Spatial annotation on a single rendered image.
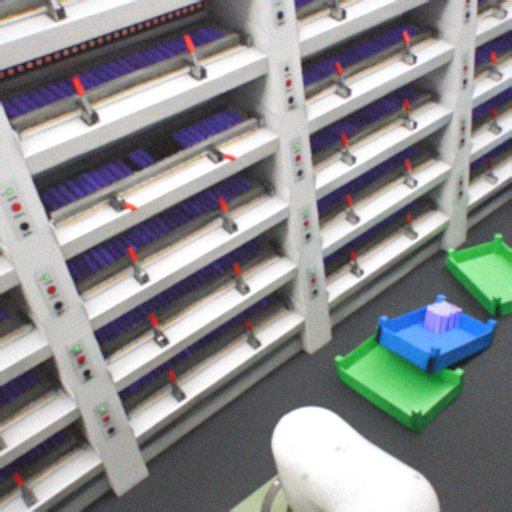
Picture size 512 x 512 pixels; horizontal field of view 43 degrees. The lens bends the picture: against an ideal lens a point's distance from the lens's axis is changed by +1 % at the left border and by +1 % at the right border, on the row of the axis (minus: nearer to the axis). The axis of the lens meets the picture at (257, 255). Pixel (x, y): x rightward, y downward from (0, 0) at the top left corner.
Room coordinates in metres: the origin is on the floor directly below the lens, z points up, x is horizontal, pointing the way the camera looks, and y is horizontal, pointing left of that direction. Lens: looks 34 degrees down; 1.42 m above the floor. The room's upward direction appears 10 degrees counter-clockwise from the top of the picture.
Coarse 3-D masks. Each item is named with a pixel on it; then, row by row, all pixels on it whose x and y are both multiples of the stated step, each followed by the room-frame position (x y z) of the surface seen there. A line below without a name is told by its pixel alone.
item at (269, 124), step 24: (216, 96) 1.59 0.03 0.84; (240, 96) 1.58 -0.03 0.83; (168, 120) 1.50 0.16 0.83; (264, 120) 1.50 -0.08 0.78; (240, 144) 1.44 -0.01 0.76; (264, 144) 1.44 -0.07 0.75; (48, 168) 1.32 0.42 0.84; (192, 168) 1.36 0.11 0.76; (216, 168) 1.36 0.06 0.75; (240, 168) 1.41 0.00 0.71; (144, 192) 1.28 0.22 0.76; (168, 192) 1.28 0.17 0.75; (192, 192) 1.33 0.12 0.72; (48, 216) 1.18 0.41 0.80; (96, 216) 1.21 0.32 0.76; (120, 216) 1.21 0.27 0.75; (144, 216) 1.25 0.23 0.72; (72, 240) 1.15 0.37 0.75; (96, 240) 1.18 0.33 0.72
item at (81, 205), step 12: (252, 120) 1.50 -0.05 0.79; (228, 132) 1.45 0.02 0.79; (240, 132) 1.47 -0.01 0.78; (204, 144) 1.41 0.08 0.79; (216, 144) 1.42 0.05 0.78; (180, 156) 1.37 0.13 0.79; (192, 156) 1.38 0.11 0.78; (156, 168) 1.33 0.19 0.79; (168, 168) 1.35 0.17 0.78; (120, 180) 1.29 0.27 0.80; (132, 180) 1.29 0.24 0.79; (144, 180) 1.31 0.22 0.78; (156, 180) 1.31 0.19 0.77; (96, 192) 1.26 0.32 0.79; (108, 192) 1.26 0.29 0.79; (120, 192) 1.27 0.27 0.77; (132, 192) 1.27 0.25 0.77; (72, 204) 1.22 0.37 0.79; (84, 204) 1.22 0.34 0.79; (96, 204) 1.24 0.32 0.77; (60, 216) 1.19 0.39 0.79
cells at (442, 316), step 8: (440, 304) 1.51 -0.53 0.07; (448, 304) 1.51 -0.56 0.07; (432, 312) 1.46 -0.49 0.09; (440, 312) 1.45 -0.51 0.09; (448, 312) 1.46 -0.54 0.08; (456, 312) 1.47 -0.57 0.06; (432, 320) 1.45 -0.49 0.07; (440, 320) 1.43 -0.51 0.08; (448, 320) 1.44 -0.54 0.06; (456, 320) 1.46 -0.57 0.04; (432, 328) 1.44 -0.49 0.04; (440, 328) 1.43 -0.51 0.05; (448, 328) 1.44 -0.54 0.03
